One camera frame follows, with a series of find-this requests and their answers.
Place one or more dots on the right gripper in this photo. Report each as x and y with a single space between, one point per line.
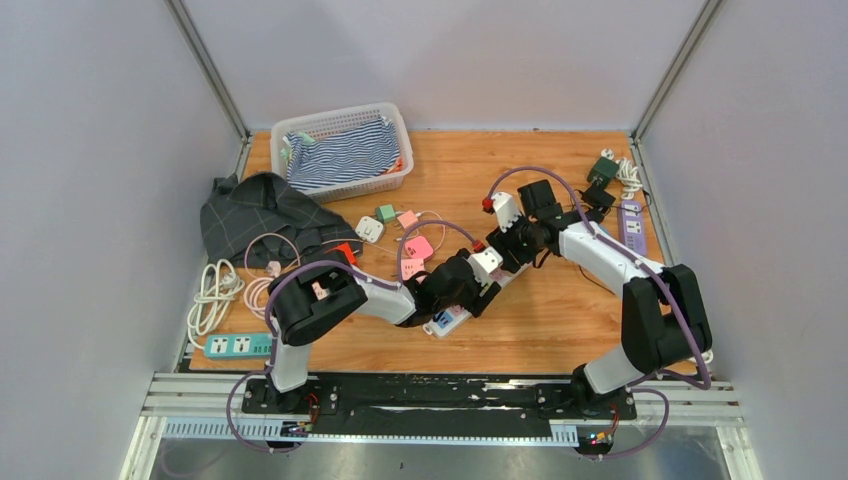
504 243

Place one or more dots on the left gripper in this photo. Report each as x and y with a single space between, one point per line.
475 304

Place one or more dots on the white long power strip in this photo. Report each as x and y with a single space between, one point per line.
443 324

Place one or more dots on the light pink cube plug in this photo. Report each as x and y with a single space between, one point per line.
410 267

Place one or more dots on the white plug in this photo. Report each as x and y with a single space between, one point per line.
369 229

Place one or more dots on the red plug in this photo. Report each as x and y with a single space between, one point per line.
345 249

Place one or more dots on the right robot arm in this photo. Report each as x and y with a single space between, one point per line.
663 318

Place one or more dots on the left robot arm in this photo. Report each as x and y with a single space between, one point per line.
308 302

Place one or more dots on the black adapter at right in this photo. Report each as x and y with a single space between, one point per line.
598 199

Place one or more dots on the purple power strip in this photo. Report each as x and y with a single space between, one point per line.
632 226

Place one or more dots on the dark green adapter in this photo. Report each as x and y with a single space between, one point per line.
602 172

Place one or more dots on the green small charger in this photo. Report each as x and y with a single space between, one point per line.
385 213

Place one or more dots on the striped cloth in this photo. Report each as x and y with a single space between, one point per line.
364 152

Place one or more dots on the teal power strip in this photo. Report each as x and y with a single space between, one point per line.
238 346

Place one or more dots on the dark grey plaid cloth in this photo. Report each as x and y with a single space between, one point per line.
262 218

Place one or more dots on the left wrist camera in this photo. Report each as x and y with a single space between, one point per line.
484 263

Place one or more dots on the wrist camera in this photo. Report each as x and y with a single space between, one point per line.
484 263
506 210

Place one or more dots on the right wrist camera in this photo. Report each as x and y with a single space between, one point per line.
506 210

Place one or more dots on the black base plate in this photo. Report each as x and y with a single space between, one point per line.
437 405

